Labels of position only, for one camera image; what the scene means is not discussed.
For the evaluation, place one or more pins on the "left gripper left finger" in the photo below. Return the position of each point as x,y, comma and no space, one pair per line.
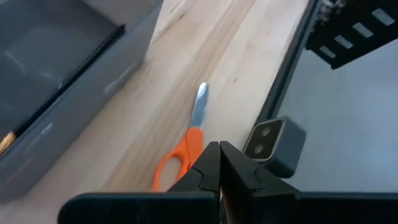
140,208

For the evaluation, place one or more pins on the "grey table-level camera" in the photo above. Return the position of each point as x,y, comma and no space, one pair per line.
280,149

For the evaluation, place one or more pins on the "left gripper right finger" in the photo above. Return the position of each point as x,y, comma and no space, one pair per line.
264,208

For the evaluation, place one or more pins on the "smoke grey plastic bin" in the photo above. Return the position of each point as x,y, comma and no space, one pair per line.
77,102

